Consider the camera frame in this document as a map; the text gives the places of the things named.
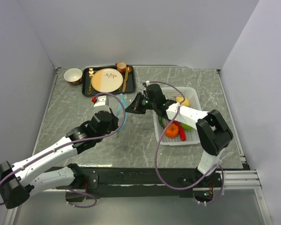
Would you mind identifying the orange cup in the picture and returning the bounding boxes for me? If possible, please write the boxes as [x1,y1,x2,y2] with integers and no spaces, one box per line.
[115,62,127,73]

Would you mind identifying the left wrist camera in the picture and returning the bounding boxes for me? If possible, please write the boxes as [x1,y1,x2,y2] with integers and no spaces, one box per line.
[91,95,109,109]

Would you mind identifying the red chili pepper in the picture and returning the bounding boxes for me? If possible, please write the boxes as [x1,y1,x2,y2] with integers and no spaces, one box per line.
[173,121,186,142]

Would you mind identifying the clear zip top bag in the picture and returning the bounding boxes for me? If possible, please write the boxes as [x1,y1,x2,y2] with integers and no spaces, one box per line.
[104,93,128,137]

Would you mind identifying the black serving tray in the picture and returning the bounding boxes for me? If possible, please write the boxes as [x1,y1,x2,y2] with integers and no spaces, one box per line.
[81,66,136,97]

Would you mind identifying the gold knife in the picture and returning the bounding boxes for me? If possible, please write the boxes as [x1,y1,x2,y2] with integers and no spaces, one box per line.
[122,67,129,92]

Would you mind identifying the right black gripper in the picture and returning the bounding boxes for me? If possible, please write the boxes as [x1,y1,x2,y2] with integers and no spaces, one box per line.
[126,92,157,115]

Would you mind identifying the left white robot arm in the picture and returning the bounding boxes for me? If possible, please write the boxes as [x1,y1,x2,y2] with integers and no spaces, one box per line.
[0,110,121,209]

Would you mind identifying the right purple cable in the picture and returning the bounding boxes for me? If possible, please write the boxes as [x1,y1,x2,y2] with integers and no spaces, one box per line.
[142,80,225,205]

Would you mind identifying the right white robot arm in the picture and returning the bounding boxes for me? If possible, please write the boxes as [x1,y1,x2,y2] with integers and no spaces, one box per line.
[126,83,233,187]

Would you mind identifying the gold spoon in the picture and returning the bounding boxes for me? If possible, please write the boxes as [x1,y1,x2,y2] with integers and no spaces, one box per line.
[127,66,133,73]

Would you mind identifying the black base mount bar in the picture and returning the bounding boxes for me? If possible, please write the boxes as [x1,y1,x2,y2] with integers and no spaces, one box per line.
[66,165,224,203]

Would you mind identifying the green toy fruit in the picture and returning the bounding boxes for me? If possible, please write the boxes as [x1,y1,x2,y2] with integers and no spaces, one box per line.
[181,123,192,130]

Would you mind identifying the orange and cream plate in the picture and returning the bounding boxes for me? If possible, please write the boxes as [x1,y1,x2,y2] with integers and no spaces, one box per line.
[91,68,123,93]

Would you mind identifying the green chili pepper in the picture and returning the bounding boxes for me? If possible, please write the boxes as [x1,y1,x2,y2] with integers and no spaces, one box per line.
[158,116,165,128]

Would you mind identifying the white plastic basket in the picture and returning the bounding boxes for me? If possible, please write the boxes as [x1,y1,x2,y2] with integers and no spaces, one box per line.
[153,87,201,146]

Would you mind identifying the yellow toy potato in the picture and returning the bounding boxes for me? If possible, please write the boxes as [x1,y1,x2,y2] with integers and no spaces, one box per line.
[176,96,191,107]

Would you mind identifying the purple cable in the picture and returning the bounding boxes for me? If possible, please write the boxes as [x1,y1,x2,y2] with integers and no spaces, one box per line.
[142,80,225,205]
[0,92,127,209]

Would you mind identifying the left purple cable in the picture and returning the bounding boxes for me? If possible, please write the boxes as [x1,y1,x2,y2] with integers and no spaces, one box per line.
[0,92,127,209]

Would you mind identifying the white and red bowl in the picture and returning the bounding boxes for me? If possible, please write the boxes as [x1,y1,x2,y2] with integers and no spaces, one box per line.
[64,68,82,86]

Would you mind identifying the orange toy pumpkin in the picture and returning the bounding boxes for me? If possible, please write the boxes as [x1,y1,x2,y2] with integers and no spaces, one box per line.
[164,123,179,138]

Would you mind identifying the gold fork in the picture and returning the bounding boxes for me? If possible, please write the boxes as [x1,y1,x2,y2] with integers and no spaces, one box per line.
[88,68,94,95]

